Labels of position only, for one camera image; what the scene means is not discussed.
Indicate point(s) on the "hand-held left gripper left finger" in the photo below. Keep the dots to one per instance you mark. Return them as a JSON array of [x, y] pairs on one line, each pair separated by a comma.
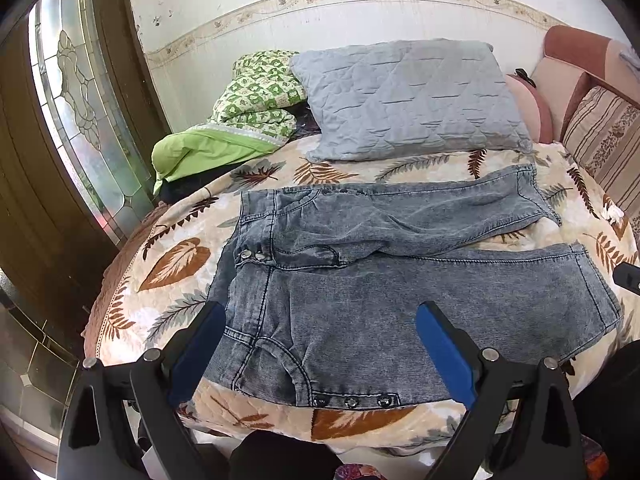
[[199, 352]]

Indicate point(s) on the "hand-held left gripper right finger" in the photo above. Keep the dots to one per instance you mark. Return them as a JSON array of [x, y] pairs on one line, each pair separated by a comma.
[[446, 355]]

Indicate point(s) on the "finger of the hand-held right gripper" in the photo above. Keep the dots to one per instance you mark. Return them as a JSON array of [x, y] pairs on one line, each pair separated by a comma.
[[628, 278]]

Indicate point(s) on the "grey-blue denim pants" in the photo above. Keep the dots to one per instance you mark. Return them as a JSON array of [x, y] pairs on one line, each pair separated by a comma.
[[350, 305]]

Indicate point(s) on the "leaf print bedspread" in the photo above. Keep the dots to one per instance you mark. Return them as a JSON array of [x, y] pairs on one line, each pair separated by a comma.
[[165, 270]]

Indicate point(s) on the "dark cloth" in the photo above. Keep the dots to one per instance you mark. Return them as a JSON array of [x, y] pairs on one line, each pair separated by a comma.
[[612, 400], [185, 191], [282, 455]]

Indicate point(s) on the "floral patterned cloth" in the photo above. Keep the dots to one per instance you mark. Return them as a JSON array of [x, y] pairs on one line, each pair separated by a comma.
[[362, 472]]

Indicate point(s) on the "striped brown cushion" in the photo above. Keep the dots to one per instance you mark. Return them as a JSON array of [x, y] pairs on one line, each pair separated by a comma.
[[607, 135]]

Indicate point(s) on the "pink round cushion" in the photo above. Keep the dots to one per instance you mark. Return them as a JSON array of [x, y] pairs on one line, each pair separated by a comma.
[[530, 105]]

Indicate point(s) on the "brown wooden door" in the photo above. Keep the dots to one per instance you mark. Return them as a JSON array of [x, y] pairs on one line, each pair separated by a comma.
[[35, 200]]

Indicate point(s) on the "small black object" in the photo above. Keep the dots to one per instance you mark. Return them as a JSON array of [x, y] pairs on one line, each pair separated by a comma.
[[523, 76]]

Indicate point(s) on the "pink upholstered headboard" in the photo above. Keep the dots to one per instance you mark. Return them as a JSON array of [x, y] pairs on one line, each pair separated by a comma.
[[575, 55]]

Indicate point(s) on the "green patterned quilt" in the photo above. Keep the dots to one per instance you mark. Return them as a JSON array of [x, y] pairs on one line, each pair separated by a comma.
[[245, 115]]

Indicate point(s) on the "grey quilted pillow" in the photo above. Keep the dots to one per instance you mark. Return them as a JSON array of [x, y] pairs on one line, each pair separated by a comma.
[[405, 100]]

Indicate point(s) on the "leaded glass door pane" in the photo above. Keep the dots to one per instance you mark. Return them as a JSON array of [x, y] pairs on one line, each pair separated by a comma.
[[85, 105]]

